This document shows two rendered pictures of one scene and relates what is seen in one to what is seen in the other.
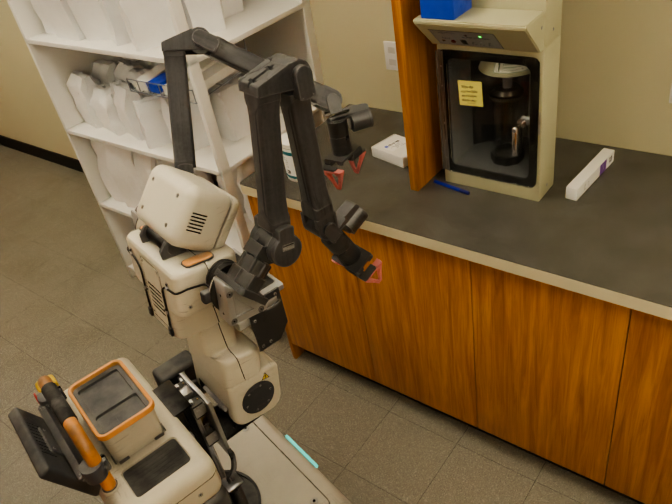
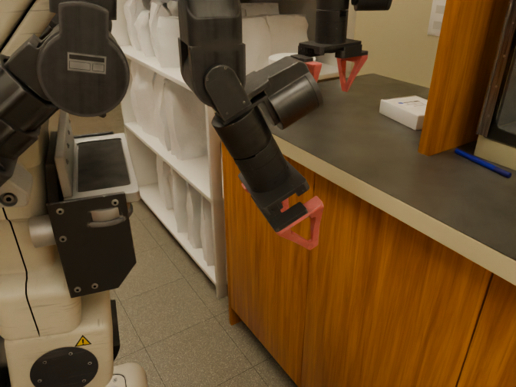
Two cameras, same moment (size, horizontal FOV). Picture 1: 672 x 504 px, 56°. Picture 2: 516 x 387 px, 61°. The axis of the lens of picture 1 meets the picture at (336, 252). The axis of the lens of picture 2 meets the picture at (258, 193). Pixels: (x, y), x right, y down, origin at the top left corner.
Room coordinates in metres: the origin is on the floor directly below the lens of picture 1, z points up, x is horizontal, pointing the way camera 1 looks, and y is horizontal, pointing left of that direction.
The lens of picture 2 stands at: (0.81, -0.14, 1.33)
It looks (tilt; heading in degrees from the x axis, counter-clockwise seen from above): 28 degrees down; 13
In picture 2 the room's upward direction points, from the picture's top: straight up
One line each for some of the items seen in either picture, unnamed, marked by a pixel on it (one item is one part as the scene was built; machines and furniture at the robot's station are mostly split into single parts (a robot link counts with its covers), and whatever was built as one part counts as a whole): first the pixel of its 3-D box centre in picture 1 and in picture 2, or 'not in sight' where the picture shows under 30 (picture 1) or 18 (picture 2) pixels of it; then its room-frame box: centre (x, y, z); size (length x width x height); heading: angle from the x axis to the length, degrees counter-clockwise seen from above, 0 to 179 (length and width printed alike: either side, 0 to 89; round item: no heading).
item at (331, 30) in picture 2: (341, 146); (331, 31); (1.66, -0.07, 1.21); 0.10 x 0.07 x 0.07; 139
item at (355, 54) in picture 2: (351, 161); (342, 68); (1.68, -0.10, 1.14); 0.07 x 0.07 x 0.09; 49
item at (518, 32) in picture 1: (477, 34); not in sight; (1.65, -0.48, 1.46); 0.32 x 0.11 x 0.10; 46
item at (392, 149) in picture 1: (398, 150); (415, 111); (2.03, -0.29, 0.96); 0.16 x 0.12 x 0.04; 34
